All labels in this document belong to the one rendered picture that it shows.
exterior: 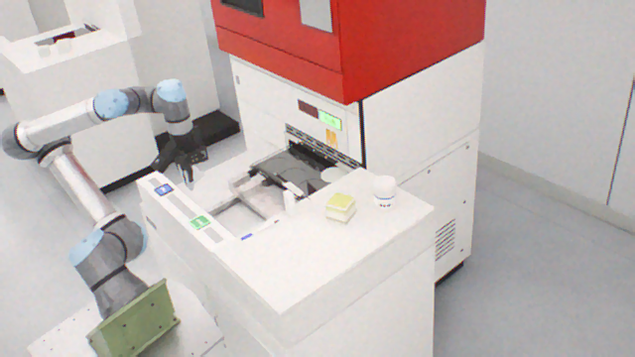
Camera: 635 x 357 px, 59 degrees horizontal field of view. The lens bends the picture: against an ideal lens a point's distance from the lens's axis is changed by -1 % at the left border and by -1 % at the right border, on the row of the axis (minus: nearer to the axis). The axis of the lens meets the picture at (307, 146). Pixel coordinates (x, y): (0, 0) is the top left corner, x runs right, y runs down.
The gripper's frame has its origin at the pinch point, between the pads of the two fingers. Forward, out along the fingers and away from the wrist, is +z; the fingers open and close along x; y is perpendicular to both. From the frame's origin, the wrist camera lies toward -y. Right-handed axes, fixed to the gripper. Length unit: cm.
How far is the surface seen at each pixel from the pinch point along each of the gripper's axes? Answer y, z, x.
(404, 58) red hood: 82, -20, -15
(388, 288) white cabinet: 36, 33, -50
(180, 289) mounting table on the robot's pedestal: -14.2, 28.6, -7.4
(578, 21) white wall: 207, 5, -13
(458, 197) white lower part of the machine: 116, 60, -15
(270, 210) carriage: 26.1, 22.6, -2.6
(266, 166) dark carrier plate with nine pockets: 40.3, 20.8, 19.2
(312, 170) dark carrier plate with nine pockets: 51, 21, 4
